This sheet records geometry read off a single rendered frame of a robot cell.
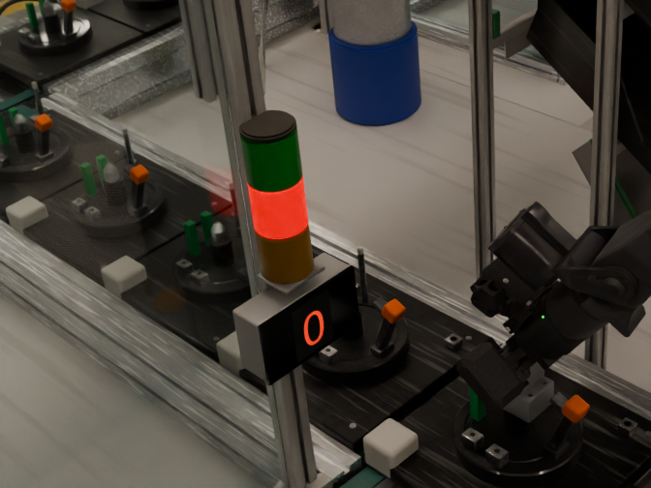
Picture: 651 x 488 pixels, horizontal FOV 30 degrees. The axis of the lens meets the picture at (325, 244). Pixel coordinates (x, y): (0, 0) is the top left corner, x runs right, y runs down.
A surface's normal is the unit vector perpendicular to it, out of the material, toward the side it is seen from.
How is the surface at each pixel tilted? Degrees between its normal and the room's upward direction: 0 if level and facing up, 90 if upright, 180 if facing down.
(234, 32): 90
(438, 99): 0
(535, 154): 0
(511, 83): 0
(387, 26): 90
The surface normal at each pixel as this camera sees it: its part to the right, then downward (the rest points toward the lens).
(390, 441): -0.10, -0.82
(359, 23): -0.25, 0.57
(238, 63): 0.69, 0.36
